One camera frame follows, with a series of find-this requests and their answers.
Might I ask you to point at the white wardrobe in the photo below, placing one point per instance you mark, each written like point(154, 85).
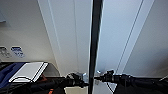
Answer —
point(96, 26)

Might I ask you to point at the orange frame stand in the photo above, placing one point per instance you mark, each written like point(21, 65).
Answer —
point(50, 90)

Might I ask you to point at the grey printed wall label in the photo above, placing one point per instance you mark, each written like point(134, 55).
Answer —
point(4, 53)

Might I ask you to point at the blue printed wall label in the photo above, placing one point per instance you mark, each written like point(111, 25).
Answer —
point(17, 51)

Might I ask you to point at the blue cloth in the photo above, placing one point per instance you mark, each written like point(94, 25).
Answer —
point(7, 75)

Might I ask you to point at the grey wall tray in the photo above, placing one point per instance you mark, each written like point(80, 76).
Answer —
point(2, 18)

